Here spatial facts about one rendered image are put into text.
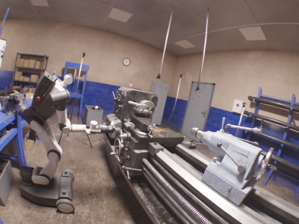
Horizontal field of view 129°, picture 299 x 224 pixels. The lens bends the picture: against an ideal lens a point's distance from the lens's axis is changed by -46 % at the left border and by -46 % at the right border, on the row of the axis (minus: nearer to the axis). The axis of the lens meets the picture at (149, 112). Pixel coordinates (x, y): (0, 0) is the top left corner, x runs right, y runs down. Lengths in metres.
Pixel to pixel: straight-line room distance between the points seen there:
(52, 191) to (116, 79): 4.49
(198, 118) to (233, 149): 4.07
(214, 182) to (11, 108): 2.01
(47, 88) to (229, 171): 1.40
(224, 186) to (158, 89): 4.88
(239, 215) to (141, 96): 1.83
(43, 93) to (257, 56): 4.65
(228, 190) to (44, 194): 1.61
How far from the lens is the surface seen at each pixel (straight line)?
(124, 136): 1.28
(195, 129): 1.13
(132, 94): 1.93
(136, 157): 1.23
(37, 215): 1.67
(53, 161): 1.39
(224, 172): 0.90
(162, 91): 5.52
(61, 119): 1.10
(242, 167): 0.83
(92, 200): 1.75
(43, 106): 1.18
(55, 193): 1.61
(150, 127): 1.23
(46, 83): 1.14
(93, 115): 3.86
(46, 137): 1.32
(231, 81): 4.50
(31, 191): 1.68
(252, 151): 0.87
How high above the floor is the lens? 1.33
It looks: 8 degrees down
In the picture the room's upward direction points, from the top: 12 degrees clockwise
